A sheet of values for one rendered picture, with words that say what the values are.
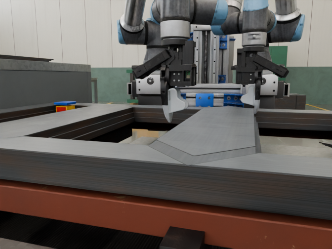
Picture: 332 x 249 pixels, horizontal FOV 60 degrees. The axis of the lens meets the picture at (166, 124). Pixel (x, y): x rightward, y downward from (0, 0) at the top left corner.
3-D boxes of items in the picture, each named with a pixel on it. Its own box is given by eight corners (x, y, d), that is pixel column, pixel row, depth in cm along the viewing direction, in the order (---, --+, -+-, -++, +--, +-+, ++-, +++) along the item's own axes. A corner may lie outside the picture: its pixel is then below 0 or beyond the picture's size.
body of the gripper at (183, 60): (190, 88, 71) (191, 38, 69) (157, 88, 73) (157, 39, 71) (196, 87, 78) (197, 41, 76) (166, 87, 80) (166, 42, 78)
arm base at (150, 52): (146, 66, 159) (146, 48, 157) (173, 66, 156) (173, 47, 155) (140, 65, 144) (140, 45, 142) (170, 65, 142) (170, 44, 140)
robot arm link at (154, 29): (172, 45, 144) (172, 17, 142) (145, 44, 141) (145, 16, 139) (165, 47, 156) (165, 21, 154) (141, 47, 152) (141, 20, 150)
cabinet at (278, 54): (253, 104, 979) (256, 46, 946) (251, 103, 1026) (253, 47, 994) (283, 105, 965) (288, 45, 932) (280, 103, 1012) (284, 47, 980)
